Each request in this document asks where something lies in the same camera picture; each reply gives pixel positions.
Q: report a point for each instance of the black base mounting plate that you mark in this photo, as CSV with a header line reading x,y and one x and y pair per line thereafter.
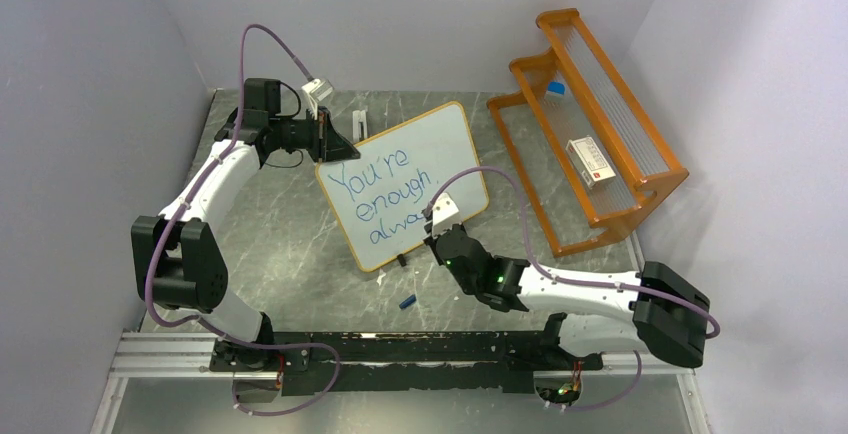
x,y
373,362

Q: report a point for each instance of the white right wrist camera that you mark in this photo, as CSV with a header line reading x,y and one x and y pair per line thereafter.
x,y
443,216

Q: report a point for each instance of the white whiteboard eraser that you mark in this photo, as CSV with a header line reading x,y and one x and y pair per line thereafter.
x,y
360,127

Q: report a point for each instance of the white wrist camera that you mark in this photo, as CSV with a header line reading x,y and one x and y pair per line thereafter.
x,y
443,216
315,91

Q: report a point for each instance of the blue-capped item on shelf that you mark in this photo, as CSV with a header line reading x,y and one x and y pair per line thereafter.
x,y
556,89

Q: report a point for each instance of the yellow-framed whiteboard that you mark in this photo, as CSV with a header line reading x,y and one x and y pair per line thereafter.
x,y
379,198

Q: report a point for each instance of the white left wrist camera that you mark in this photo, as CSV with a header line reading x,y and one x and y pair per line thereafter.
x,y
315,91

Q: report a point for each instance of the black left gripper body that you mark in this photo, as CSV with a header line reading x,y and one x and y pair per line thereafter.
x,y
320,138

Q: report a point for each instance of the white red box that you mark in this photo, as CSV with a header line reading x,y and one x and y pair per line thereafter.
x,y
589,162

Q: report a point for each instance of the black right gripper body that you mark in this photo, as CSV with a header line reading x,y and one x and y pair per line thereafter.
x,y
468,286

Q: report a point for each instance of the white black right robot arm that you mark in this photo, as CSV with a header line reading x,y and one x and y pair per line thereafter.
x,y
654,310

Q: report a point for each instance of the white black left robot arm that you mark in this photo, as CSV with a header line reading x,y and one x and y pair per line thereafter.
x,y
180,271

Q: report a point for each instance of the blue marker cap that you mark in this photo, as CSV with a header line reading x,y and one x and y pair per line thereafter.
x,y
406,303

